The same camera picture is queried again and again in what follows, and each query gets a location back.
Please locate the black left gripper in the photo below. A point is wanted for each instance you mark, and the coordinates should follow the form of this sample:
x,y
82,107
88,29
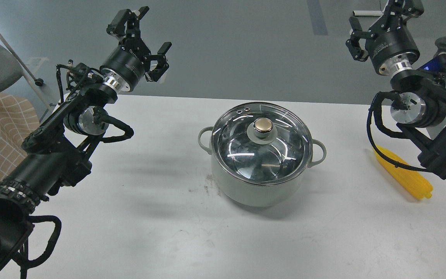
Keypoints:
x,y
132,59

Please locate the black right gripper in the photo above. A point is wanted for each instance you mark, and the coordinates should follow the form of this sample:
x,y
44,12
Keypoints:
x,y
391,38

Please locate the glass pot lid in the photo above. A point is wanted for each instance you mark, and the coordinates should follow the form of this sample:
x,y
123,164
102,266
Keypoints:
x,y
262,143

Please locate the yellow corn cob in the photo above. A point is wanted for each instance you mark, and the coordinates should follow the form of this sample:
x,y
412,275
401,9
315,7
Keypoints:
x,y
411,183

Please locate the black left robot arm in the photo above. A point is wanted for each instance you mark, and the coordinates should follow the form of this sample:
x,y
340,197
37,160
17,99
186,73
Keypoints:
x,y
58,151

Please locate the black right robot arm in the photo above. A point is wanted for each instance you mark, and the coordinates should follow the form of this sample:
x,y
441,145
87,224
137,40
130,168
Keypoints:
x,y
415,108

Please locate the pale green cooking pot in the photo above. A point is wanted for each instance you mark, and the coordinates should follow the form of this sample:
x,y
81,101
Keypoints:
x,y
250,194

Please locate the white stand base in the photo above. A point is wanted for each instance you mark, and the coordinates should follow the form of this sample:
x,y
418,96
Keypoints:
x,y
367,13

